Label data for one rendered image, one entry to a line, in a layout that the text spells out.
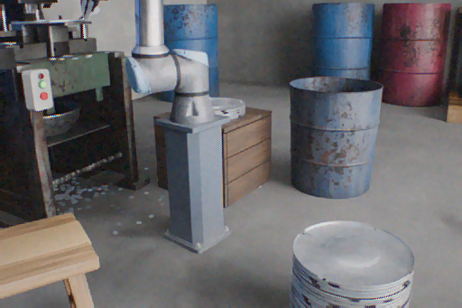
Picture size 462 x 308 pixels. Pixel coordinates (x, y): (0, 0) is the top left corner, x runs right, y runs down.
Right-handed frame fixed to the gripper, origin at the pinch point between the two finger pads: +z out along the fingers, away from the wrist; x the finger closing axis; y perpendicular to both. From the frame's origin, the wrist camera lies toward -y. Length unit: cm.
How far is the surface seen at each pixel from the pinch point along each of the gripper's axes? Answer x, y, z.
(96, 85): -13.8, 0.8, 24.8
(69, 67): -9.4, -12.5, 16.5
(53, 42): 0.2, -13.6, 10.4
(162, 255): -82, -28, 50
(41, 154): -26, -35, 40
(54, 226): -70, -71, 19
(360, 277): -133, -47, 0
